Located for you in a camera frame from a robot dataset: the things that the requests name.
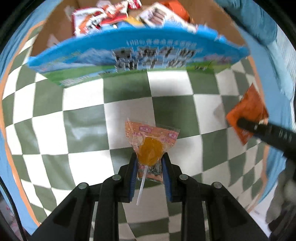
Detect orange lollipop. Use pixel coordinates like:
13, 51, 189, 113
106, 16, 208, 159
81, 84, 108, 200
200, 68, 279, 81
125, 119, 180, 206

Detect white Franzzi biscuit box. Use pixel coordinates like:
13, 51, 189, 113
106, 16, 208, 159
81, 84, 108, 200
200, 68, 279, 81
136, 2, 197, 33

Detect yellow snack packet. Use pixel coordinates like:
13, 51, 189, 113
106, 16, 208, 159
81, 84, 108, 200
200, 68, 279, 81
125, 16, 145, 28

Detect red white long snack pack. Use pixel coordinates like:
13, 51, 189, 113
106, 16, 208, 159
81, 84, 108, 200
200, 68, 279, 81
100, 1, 128, 25

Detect blue bed sheet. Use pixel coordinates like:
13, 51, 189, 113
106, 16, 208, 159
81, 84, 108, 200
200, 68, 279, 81
1, 1, 290, 233

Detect orange snack packet on mat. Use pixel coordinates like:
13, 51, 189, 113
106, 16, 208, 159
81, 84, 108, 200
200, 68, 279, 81
226, 84, 269, 146

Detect green white checkered mat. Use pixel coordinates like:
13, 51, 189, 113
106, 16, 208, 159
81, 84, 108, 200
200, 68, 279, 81
0, 21, 271, 241

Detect light blue folded cloth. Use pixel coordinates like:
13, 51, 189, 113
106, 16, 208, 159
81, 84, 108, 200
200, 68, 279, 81
275, 27, 296, 112

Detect blue pillow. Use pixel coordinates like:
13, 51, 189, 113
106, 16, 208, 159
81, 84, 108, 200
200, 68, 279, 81
215, 0, 278, 45

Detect cardboard box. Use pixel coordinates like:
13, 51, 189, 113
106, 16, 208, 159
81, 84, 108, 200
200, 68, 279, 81
28, 1, 249, 88

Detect small red white snack pack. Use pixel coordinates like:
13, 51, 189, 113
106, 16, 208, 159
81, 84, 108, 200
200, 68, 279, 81
127, 0, 142, 10

